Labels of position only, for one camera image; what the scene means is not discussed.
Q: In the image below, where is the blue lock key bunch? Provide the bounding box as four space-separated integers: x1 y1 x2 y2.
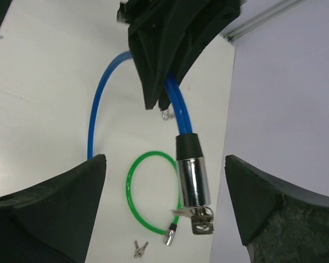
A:
171 206 214 235

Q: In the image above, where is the brass padlock with key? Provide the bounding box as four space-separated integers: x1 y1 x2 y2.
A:
162 109 175 121

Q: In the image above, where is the blue cable lock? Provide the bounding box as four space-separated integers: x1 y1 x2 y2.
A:
87 51 211 208

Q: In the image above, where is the green lock key bunch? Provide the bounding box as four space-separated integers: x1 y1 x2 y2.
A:
134 241 149 259

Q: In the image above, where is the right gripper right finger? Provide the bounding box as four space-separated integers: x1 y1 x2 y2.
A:
225 155 329 262

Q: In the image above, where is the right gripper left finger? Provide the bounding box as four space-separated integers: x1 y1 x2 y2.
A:
0 155 106 262

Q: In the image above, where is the left aluminium frame post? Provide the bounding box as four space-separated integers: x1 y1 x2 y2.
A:
221 0 305 42

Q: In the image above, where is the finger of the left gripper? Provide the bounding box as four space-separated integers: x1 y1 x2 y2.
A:
127 1 186 110
157 1 241 110

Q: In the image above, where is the green cable lock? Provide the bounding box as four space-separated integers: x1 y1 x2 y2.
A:
124 150 180 248

